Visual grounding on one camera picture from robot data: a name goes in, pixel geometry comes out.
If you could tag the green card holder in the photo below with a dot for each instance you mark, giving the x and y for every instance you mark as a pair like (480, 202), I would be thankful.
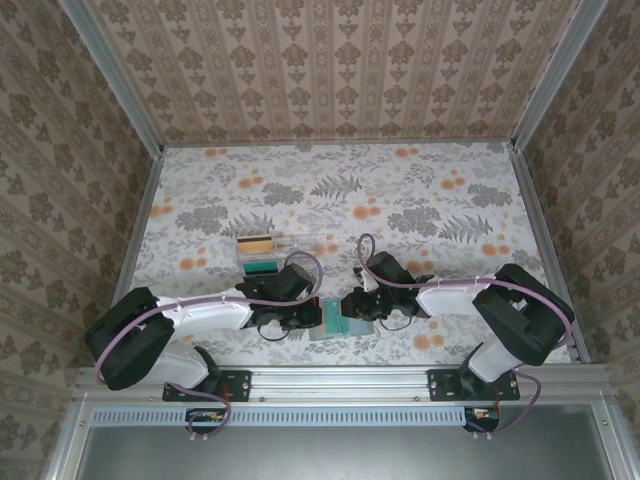
(357, 330)

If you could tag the aluminium table back rail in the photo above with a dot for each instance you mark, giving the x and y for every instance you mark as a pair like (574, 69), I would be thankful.
(340, 143)

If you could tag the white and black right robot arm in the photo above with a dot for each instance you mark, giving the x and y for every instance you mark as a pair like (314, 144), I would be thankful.
(445, 302)

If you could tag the orange card with black stripe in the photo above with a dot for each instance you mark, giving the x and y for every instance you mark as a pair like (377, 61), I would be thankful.
(255, 244)

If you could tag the clear acrylic card organizer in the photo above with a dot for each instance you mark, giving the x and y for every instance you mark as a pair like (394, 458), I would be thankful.
(300, 242)

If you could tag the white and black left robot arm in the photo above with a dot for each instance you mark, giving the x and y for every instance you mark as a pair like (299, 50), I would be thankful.
(210, 315)

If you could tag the teal card silver stripe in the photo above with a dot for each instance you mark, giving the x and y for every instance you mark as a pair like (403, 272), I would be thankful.
(332, 317)

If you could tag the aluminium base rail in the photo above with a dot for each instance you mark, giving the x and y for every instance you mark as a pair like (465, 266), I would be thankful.
(340, 385)

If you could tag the grey metal sheet panel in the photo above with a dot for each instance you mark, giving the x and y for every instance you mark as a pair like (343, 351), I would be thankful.
(325, 455)

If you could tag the aluminium frame post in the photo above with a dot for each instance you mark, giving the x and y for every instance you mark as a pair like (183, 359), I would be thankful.
(557, 75)
(117, 80)

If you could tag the aluminium table side rail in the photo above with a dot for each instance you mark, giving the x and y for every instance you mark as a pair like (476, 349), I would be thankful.
(547, 250)
(139, 225)

